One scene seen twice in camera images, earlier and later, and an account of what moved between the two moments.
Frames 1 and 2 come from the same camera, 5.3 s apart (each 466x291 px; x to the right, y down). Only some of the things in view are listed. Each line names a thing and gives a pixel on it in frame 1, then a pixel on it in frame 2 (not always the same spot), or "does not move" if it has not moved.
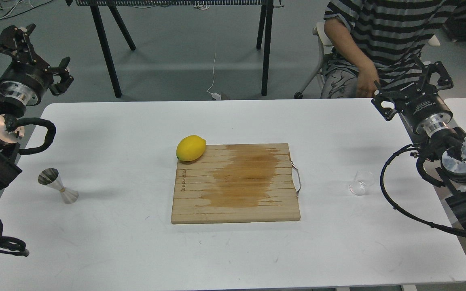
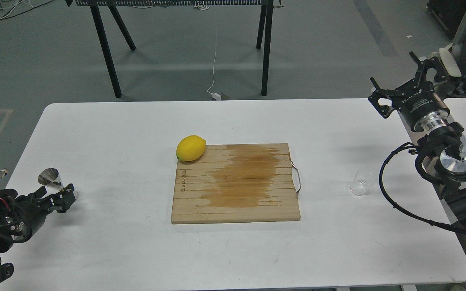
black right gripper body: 423,109 does not move
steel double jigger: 51,176 does not move
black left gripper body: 27,80 -> 1,218
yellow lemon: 191,148 does not move
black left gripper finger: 16,42 -> 62,198
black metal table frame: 264,34 does not move
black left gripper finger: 58,88 -> 62,202
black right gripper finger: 388,104 does not move
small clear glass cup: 363,179 does not move
